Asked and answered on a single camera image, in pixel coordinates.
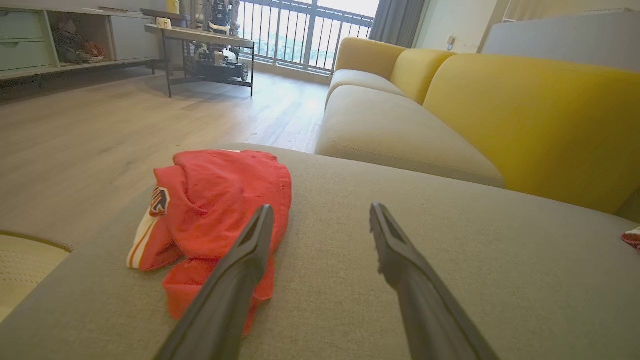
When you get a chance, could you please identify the round-top coffee table black legs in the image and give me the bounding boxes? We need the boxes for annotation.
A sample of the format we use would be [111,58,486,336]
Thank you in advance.
[144,23,255,99]

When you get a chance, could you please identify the red jersey with black lettering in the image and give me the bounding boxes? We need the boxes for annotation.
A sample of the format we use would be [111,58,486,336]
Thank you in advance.
[126,148,293,337]

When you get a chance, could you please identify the white and black wheeled robot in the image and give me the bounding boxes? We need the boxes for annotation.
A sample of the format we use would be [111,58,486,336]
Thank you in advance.
[184,0,250,84]

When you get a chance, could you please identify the cream perforated laundry basket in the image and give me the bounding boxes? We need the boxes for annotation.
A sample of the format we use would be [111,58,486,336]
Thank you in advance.
[0,229,75,324]

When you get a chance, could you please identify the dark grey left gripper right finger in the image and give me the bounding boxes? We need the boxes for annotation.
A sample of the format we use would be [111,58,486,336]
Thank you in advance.
[369,202,501,360]

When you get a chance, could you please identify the tangled clutter in shelf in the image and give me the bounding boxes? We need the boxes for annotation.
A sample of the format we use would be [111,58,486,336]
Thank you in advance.
[52,19,107,64]

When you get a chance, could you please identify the wide yellow sofa backrest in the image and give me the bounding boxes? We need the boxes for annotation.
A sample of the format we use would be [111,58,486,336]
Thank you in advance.
[422,53,640,216]

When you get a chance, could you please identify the yellow sofa end backrest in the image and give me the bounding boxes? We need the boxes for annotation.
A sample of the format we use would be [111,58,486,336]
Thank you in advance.
[333,37,409,76]

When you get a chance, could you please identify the grey low partition panel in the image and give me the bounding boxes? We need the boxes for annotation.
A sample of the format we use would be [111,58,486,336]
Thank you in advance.
[481,7,640,224]

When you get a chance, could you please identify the grey curtain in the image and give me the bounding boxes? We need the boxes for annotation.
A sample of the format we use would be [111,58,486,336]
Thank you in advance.
[368,0,427,49]

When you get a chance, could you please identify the dark wooden side table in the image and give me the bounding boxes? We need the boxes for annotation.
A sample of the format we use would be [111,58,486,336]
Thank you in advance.
[139,7,192,29]

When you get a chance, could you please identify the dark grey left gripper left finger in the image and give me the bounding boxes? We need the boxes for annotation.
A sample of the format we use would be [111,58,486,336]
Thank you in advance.
[155,204,275,360]

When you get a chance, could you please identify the red garment with white trim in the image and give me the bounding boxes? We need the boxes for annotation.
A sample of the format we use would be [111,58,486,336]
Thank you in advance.
[621,226,640,253]

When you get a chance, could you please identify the narrow yellow sofa backrest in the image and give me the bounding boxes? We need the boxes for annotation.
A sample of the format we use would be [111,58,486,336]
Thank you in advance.
[389,48,457,106]

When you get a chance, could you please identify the grey sofa seat cushion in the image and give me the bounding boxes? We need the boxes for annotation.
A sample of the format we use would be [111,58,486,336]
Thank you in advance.
[324,68,407,109]
[0,143,640,360]
[314,84,507,190]

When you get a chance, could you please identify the pale green shelf cabinet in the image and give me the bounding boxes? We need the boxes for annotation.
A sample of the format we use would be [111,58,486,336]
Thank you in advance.
[0,4,167,82]

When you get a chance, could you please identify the grey balcony railing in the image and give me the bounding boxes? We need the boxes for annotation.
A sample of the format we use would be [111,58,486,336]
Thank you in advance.
[237,0,376,76]

